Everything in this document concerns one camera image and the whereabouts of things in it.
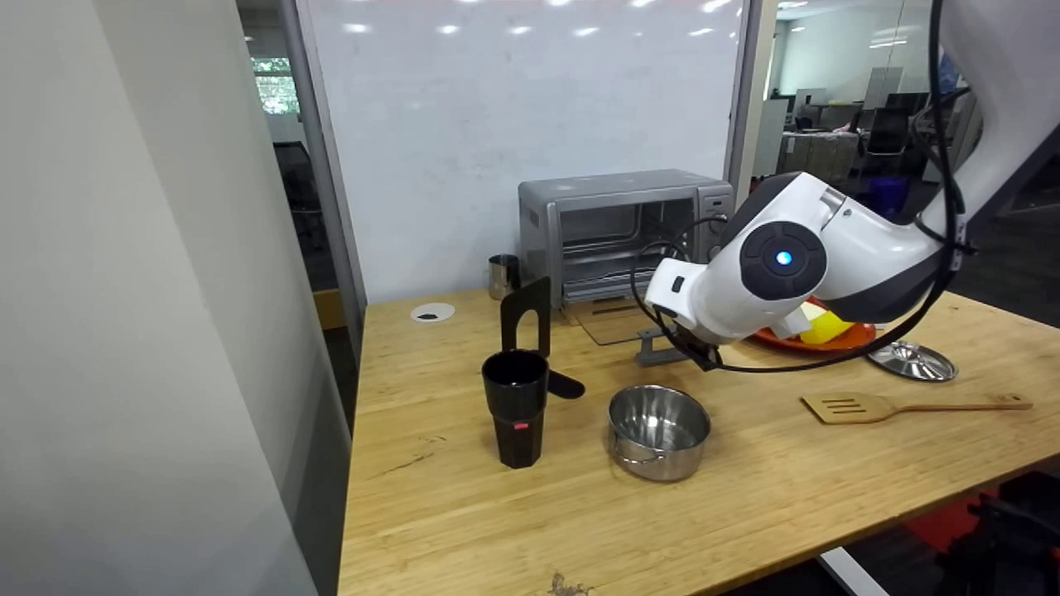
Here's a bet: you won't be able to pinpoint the black metal bookend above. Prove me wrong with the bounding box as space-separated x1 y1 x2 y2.
501 280 585 401

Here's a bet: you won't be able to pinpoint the silver toaster oven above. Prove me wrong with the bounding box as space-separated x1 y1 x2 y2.
518 170 731 308

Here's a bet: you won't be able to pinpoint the silver steel pot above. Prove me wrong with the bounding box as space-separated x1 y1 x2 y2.
606 383 712 485

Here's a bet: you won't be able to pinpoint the silver pot lid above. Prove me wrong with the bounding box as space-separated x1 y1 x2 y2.
868 343 958 383

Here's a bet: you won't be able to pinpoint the wooden slotted spatula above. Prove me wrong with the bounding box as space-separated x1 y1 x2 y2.
806 395 1028 423

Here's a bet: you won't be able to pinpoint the red plate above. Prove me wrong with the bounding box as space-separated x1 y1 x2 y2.
756 302 877 354

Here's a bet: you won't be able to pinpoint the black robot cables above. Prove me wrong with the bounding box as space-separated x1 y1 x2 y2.
626 0 982 379

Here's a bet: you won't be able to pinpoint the black plastic cup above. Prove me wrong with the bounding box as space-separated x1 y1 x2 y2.
480 353 551 468

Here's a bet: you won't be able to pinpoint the yellow toy corn cob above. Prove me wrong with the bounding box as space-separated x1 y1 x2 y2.
798 304 847 348

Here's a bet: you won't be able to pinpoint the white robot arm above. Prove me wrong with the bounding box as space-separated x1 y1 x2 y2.
646 0 1060 346

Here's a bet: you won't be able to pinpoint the white table grommet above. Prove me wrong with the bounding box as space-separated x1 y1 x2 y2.
411 302 457 325

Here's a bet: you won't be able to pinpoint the small silver cup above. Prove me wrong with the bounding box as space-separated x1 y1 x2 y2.
487 257 519 297

